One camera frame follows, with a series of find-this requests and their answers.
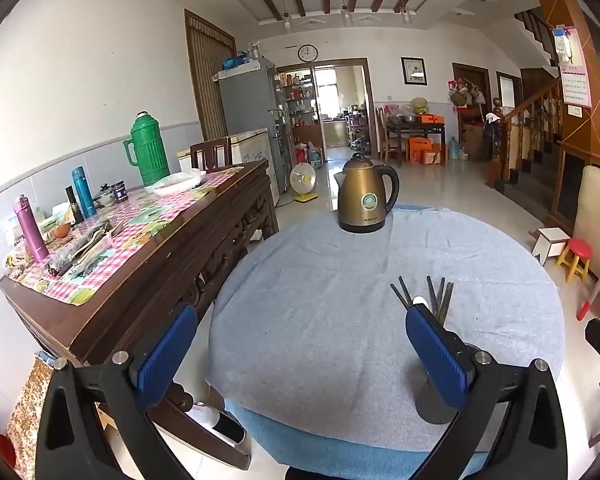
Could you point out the round fan heater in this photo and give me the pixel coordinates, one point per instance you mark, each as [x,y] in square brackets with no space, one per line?
[303,180]

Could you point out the blue under cloth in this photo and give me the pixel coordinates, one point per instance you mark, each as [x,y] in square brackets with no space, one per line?
[290,440]

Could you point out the grey refrigerator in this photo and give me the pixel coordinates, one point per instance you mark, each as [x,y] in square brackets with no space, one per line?
[250,100]

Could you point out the beige sofa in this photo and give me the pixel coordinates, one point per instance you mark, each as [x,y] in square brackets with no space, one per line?
[597,210]

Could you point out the white chest freezer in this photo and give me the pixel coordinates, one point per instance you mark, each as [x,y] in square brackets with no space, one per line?
[252,152]

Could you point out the framed picture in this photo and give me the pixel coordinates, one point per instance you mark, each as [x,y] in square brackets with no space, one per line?
[413,70]

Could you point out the dark wooden dining table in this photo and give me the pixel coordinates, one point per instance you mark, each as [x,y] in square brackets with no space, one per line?
[415,130]

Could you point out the green thermos jug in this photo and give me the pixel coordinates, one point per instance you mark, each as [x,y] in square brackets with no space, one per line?
[150,150]

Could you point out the small white stool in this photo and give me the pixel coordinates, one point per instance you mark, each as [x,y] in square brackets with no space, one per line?
[550,240]

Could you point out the wall clock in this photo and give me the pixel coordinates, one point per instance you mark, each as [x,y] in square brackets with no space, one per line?
[308,53]

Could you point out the pile of metal cutlery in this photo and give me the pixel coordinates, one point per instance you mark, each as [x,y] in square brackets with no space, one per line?
[87,247]

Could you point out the teal bottle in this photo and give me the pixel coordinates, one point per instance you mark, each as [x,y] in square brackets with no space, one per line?
[83,192]

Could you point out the red round stool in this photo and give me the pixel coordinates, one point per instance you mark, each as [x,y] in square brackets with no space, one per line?
[575,255]

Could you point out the wooden stair railing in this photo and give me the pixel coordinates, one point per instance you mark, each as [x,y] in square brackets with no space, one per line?
[530,120]

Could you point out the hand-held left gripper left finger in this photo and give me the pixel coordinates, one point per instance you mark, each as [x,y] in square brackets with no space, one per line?
[165,355]

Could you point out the dark wooden sideboard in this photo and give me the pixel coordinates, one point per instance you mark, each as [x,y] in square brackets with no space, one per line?
[180,255]

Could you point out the curtained wooden door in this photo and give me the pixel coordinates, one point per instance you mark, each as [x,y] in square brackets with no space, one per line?
[207,75]

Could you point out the grey tablecloth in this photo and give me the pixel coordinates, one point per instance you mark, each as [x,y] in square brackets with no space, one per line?
[330,310]

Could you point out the wooden chair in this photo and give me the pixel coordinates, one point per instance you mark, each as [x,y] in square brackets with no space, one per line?
[211,152]

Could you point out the purple bottle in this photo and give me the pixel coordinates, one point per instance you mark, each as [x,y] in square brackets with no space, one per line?
[30,230]

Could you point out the wall calendar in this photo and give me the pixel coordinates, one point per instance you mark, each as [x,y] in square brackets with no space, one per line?
[574,70]

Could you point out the wooden pillar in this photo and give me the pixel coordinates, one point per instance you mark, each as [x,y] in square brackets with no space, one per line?
[570,125]

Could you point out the white plate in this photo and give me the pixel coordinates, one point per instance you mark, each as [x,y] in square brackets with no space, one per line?
[177,182]

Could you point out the gold electric kettle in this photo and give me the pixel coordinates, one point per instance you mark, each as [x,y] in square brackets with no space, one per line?
[365,195]

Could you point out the small lidded jar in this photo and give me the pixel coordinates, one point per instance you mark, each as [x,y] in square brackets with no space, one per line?
[119,193]

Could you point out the pink checkered table cover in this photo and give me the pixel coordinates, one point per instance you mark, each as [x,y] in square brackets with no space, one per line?
[145,215]

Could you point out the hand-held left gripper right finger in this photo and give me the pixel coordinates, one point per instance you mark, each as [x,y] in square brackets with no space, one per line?
[437,355]

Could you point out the dark round utensil holder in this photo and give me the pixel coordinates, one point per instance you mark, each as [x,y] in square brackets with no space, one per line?
[430,405]

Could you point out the white spoon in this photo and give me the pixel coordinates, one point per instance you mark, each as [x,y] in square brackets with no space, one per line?
[420,301]

